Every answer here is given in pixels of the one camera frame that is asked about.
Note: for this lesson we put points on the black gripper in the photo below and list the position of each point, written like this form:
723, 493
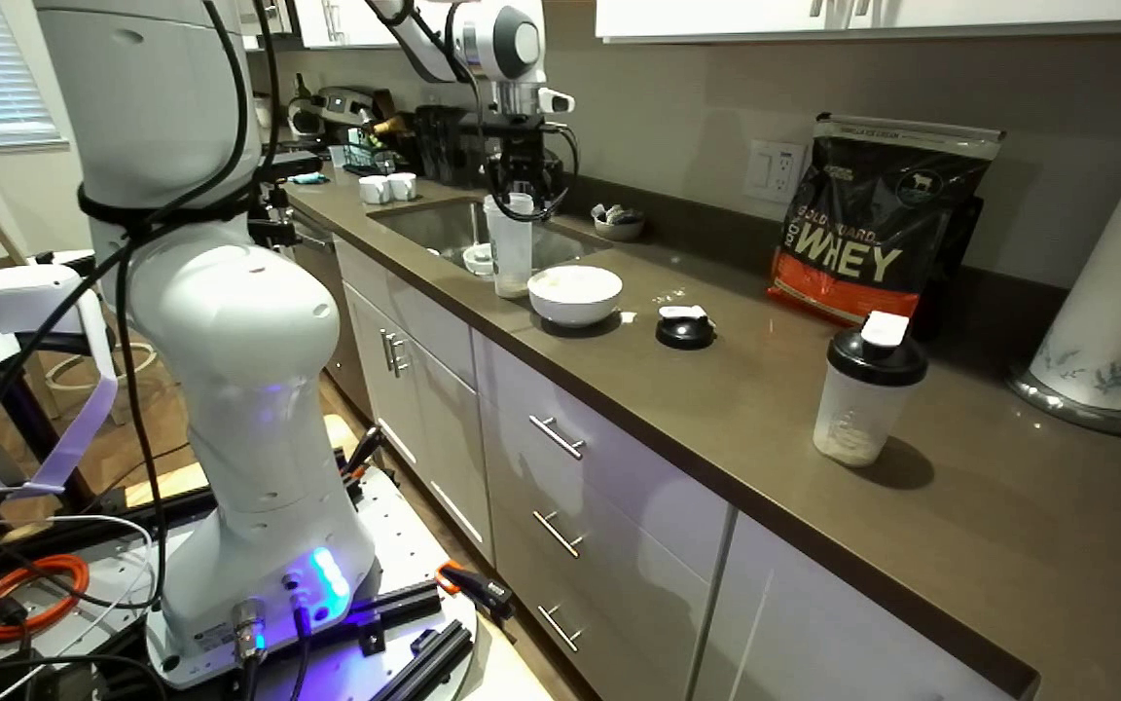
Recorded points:
523, 150

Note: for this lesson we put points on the translucent plastic cup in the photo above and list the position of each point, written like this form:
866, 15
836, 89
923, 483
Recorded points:
510, 256

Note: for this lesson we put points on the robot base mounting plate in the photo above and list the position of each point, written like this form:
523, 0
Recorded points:
392, 531

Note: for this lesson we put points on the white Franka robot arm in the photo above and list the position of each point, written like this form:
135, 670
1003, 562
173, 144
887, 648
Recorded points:
244, 389

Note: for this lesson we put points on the white bowl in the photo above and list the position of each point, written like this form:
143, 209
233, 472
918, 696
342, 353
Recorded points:
574, 292

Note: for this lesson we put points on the black bottle lid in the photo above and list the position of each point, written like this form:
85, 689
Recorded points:
688, 328

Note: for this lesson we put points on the shaker bottle with black lid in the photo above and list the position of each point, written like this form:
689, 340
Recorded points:
862, 393

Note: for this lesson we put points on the small white cup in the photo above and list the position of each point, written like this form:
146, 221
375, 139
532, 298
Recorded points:
473, 260

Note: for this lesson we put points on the steel kitchen sink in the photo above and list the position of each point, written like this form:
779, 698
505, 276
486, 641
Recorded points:
438, 226

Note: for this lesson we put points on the small white black dish holder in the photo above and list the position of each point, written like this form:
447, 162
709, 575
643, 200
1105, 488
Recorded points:
617, 221

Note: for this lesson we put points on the white mug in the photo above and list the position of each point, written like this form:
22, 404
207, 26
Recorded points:
401, 183
370, 189

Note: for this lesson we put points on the black whey protein bag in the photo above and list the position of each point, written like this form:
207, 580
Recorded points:
872, 226

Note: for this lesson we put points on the white upper cabinet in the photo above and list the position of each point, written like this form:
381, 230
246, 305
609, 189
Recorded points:
898, 15

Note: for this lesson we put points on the metal paper towel holder base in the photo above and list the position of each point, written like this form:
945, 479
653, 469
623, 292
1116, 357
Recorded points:
1042, 393

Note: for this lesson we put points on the white paper towel roll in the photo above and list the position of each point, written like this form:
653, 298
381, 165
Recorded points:
1116, 298

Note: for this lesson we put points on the white wall outlet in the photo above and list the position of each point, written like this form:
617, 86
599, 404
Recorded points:
771, 170

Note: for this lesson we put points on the white chair frame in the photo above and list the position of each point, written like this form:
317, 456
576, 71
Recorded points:
85, 431

